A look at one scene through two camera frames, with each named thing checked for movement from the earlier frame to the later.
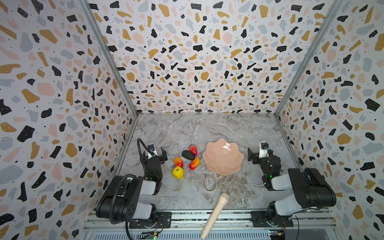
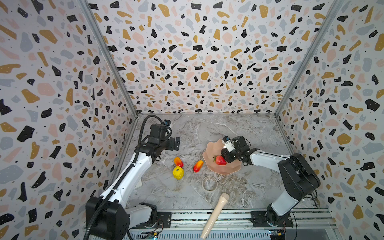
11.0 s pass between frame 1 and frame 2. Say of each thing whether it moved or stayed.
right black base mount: stayed
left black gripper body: moved
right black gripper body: moved
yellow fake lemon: stayed
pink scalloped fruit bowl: stayed
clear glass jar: stayed
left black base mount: stayed
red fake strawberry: moved
